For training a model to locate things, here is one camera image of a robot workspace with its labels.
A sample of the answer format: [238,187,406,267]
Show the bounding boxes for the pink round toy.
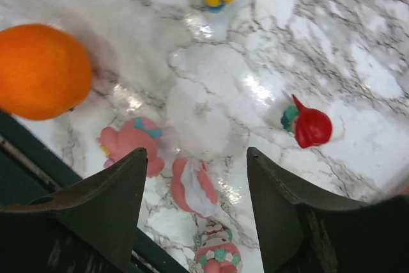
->
[98,117,164,178]

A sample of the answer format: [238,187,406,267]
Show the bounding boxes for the orange fruit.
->
[1,24,92,120]

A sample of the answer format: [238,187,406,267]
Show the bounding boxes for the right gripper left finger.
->
[1,148,148,272]

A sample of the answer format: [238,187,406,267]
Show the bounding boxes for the pink white toy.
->
[171,158,218,218]

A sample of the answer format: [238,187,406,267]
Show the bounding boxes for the red hat figure toy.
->
[281,94,333,149]

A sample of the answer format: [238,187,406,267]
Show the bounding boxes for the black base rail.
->
[1,113,183,272]

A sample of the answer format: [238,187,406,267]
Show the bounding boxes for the pink bunny figure toy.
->
[194,224,243,273]

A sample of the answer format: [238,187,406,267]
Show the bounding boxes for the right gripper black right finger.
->
[247,147,408,272]

